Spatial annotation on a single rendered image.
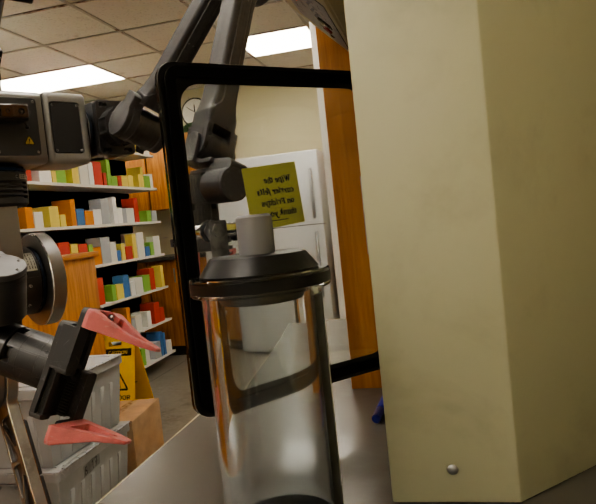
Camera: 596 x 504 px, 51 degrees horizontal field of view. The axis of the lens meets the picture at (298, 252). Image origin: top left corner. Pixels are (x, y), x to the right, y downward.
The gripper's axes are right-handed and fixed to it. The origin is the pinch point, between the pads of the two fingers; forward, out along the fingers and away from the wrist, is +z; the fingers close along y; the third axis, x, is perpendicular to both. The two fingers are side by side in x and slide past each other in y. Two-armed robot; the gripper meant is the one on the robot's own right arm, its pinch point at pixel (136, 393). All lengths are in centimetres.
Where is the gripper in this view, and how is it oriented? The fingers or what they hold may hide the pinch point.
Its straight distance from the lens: 68.3
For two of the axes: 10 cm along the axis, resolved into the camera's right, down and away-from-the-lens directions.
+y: 2.9, -9.5, 1.1
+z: 9.4, 2.5, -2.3
